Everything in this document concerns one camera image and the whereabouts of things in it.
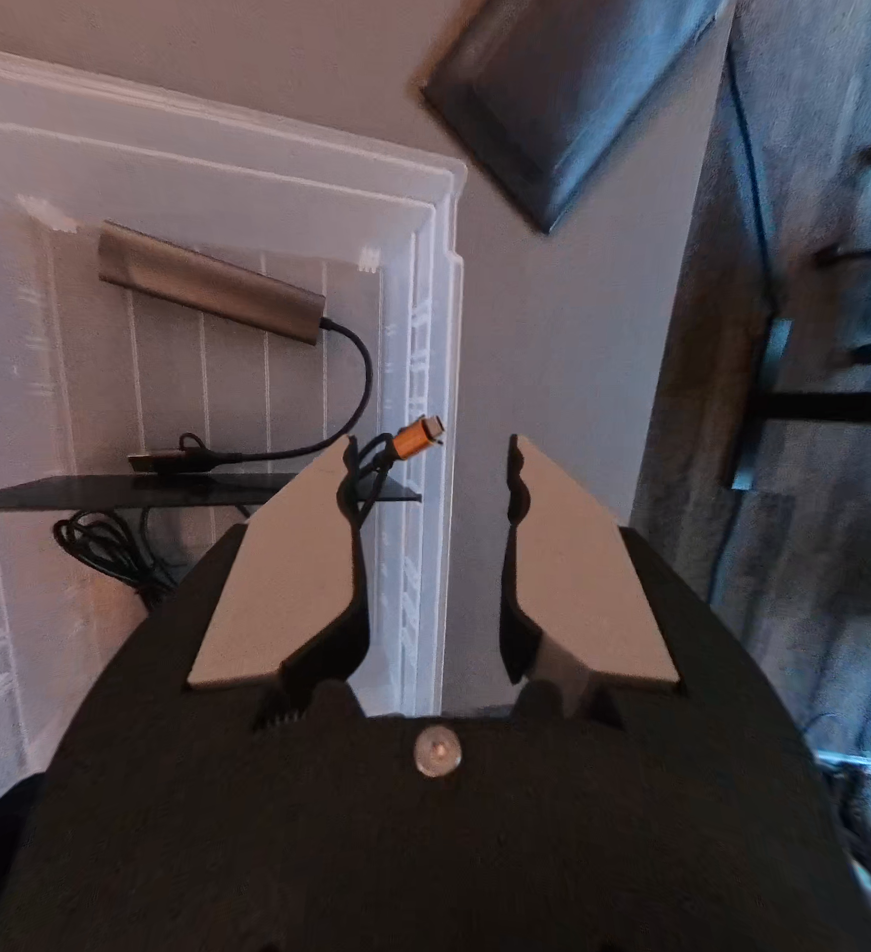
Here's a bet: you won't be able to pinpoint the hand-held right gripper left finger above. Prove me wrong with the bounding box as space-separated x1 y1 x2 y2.
186 435 371 708

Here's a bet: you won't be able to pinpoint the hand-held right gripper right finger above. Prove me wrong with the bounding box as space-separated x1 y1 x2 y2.
498 435 682 718

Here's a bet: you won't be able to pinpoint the thin black cable orange plugs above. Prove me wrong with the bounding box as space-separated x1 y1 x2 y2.
55 415 448 614

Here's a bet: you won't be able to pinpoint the thick black braided cable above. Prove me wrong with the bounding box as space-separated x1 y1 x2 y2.
127 318 374 477

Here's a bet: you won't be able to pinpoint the translucent plastic storage bin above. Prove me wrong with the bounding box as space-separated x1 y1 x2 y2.
0 41 468 827

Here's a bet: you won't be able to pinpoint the black table leg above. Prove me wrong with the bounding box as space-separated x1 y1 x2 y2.
729 316 871 492

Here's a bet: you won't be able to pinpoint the black chair base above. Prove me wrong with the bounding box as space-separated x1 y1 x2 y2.
813 137 871 367

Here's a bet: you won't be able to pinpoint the black charging case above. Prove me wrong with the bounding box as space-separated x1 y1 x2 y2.
419 0 735 237

